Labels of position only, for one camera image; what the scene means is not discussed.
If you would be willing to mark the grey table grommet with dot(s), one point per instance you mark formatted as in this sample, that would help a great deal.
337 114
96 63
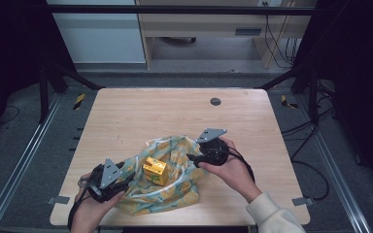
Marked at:
215 101

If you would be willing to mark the black metal frame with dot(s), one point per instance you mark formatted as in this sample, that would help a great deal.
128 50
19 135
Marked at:
175 9

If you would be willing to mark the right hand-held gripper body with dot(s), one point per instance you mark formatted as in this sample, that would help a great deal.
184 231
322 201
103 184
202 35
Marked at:
215 152

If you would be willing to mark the yellow carton box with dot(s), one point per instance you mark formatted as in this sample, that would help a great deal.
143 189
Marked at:
155 171

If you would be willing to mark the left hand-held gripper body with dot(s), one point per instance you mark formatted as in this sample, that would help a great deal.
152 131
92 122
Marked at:
110 174

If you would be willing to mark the black curtain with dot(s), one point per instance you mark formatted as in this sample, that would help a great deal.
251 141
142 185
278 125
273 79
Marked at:
359 64
9 58

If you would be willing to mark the grey metal bracket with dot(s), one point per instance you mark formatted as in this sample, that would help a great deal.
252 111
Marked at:
58 200
302 201

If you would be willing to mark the person's right hand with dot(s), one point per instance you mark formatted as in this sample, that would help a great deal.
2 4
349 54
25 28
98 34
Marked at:
236 174

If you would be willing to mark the teal orange-print cloth bag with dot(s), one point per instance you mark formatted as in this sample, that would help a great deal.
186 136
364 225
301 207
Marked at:
175 194

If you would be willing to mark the person's left hand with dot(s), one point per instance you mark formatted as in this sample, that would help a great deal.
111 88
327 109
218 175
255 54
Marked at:
90 210

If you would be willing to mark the white cabinet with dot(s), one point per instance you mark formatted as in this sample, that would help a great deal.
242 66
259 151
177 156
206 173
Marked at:
100 39

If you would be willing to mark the aluminium floor rail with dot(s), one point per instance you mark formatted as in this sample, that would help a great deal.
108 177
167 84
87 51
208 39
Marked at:
336 168
22 161

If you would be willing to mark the light wooden desk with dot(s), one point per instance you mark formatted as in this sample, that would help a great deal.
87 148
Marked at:
207 22

